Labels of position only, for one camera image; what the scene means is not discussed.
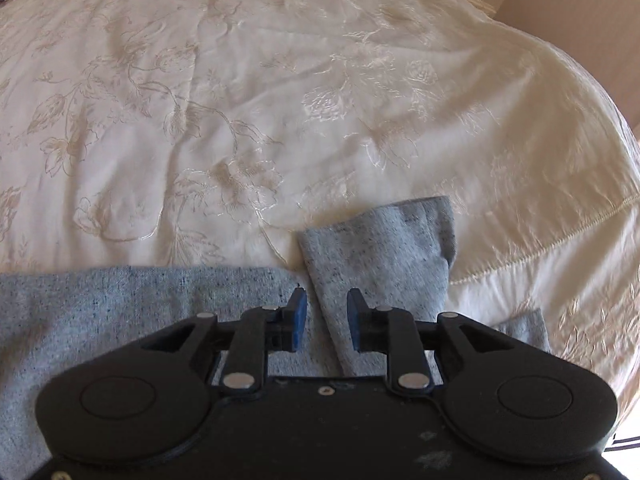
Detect grey pants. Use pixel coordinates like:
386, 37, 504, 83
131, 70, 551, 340
0, 196, 553, 480

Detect cream embroidered bedspread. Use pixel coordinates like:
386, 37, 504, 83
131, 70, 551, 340
0, 0, 640, 411

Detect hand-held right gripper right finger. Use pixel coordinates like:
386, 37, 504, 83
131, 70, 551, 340
346, 288, 516, 399

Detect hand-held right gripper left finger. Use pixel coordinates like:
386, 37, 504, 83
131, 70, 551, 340
140, 287, 308, 399

